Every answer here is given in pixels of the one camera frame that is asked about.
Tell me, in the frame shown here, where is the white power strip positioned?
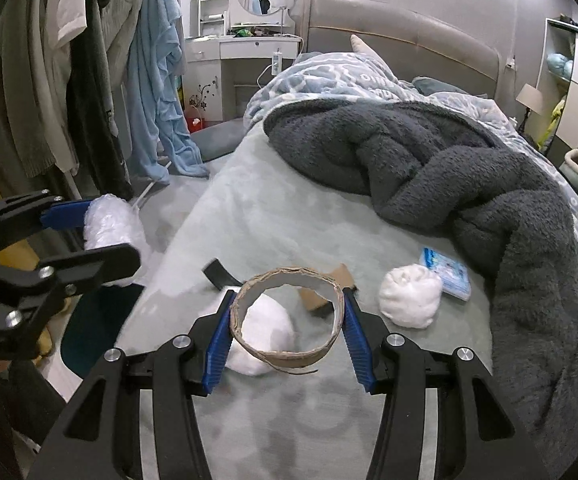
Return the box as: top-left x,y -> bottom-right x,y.
270,50 -> 283,76

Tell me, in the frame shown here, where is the blue patterned duvet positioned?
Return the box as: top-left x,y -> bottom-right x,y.
243,52 -> 578,243

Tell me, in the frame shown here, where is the grey floor cushion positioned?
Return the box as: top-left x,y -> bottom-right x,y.
191,118 -> 246,162

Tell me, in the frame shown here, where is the brown cardboard scrap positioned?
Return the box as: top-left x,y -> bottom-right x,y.
298,263 -> 357,318

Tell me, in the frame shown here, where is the light green bed sheet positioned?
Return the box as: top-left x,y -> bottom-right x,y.
115,119 -> 495,480

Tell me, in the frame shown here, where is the grey upholstered headboard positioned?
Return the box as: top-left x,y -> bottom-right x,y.
300,0 -> 500,98

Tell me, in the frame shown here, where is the black strap piece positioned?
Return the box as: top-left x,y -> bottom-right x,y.
202,257 -> 244,291

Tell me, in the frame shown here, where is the cardboard tape roll ring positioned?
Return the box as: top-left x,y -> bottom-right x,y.
228,265 -> 346,376

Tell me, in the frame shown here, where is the white wardrobe cabinet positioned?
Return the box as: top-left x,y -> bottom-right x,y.
528,18 -> 578,165

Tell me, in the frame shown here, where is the white vanity desk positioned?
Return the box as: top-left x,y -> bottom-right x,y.
182,32 -> 304,124

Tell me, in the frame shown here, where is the small bedside lamp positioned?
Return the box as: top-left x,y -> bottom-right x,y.
516,84 -> 544,133

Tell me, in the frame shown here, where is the grey hanging coat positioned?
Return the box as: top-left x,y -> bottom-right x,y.
0,0 -> 87,178

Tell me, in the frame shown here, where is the white tissue ball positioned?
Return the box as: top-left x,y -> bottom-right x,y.
226,295 -> 295,377

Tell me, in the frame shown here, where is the dark trash bin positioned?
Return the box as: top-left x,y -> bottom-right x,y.
60,284 -> 144,379

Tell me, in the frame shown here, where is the black hanging garment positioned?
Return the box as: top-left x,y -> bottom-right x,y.
66,0 -> 134,200

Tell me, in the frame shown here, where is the dark grey fleece blanket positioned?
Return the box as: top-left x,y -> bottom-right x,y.
264,99 -> 578,479

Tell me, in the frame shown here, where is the blue tissue packet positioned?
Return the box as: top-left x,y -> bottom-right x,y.
420,247 -> 472,301

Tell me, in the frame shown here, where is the light blue hanging garment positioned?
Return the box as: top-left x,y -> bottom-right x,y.
126,0 -> 208,184

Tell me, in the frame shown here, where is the white sock ball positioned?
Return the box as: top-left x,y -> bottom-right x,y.
378,263 -> 443,330

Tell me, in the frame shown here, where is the teal pillow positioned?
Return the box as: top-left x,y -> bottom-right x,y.
411,76 -> 470,96

